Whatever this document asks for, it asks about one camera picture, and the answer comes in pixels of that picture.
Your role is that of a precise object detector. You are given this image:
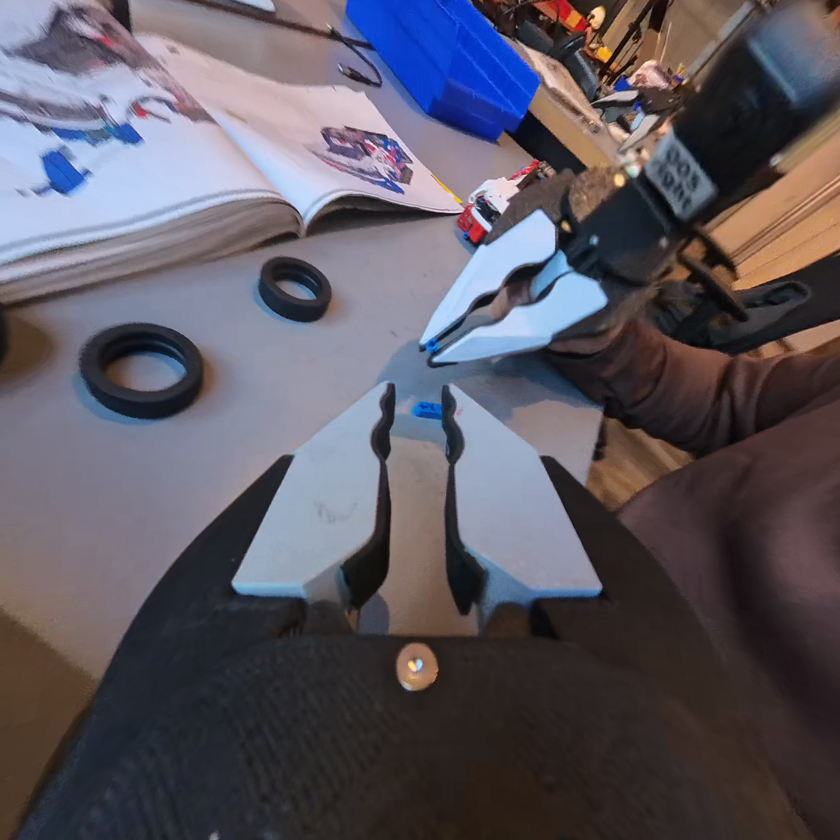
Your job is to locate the black office chair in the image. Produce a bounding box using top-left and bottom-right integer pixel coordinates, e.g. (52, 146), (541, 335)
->
(650, 243), (840, 358)

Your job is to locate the grey desk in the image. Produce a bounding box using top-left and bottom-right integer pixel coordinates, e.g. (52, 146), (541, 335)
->
(0, 0), (608, 828)

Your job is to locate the open instruction booklet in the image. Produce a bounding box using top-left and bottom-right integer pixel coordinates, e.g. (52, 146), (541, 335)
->
(0, 0), (466, 304)

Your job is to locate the blue plastic bin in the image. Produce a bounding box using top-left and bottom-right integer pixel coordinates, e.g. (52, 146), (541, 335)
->
(344, 0), (542, 143)

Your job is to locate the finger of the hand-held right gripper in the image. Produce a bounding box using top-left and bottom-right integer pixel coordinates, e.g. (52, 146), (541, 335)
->
(427, 269), (610, 367)
(419, 209), (572, 347)

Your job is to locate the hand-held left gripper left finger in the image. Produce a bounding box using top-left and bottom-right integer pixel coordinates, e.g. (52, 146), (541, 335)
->
(231, 382), (397, 610)

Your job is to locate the black USB cable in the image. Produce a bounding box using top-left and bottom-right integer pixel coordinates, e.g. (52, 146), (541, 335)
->
(190, 0), (383, 89)

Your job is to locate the person's right hand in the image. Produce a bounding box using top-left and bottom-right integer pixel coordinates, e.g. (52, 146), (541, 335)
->
(548, 281), (660, 358)

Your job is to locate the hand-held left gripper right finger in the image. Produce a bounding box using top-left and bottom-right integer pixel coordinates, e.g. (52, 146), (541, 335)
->
(441, 384), (604, 616)

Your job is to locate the toy brick race car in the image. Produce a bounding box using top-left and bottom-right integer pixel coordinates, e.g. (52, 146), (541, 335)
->
(457, 159), (559, 249)

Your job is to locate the another hand-held gripper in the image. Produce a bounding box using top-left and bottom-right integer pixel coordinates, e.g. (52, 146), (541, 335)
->
(589, 59), (686, 155)

